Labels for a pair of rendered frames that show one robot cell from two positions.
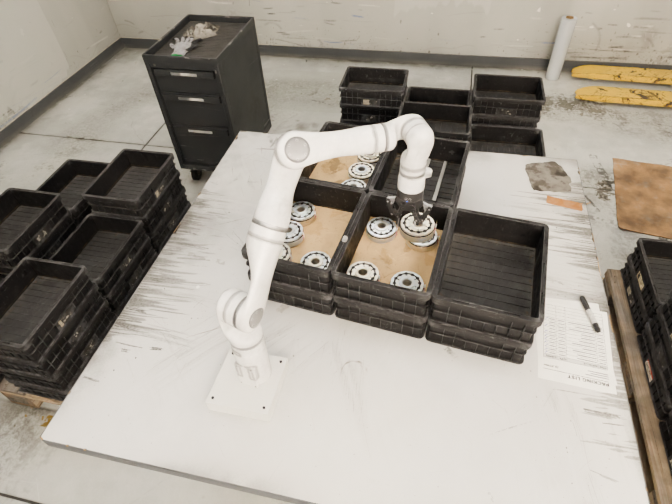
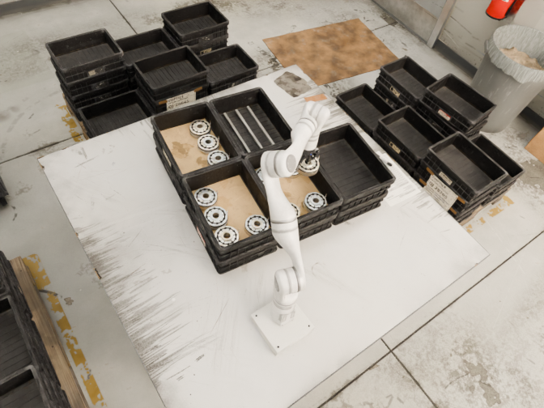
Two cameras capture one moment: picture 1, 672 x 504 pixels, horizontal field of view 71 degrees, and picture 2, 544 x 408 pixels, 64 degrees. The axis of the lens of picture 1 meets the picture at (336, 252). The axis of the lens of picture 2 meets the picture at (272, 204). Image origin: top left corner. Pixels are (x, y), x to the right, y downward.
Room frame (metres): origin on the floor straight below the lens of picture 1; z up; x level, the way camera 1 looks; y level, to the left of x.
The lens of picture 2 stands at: (0.48, 0.90, 2.44)
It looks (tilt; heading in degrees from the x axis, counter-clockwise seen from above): 55 degrees down; 301
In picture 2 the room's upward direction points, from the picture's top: 11 degrees clockwise
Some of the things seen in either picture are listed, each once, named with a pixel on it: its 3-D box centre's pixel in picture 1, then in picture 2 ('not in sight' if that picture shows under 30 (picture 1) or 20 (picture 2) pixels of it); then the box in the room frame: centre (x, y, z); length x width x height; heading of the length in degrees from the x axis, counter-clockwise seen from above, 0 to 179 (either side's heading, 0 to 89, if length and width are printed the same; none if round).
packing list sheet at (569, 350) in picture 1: (573, 340); (386, 177); (0.77, -0.72, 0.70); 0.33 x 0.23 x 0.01; 165
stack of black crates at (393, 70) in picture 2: not in sight; (404, 94); (1.16, -1.89, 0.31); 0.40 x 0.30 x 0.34; 165
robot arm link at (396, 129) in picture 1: (402, 132); (310, 116); (1.03, -0.19, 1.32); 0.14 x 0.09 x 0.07; 102
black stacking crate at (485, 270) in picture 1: (489, 272); (344, 167); (0.93, -0.47, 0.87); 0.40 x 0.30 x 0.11; 158
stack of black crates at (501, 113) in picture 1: (500, 120); (196, 44); (2.57, -1.08, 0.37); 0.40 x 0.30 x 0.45; 75
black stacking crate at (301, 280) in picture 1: (308, 233); (231, 209); (1.15, 0.09, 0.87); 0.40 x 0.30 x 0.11; 158
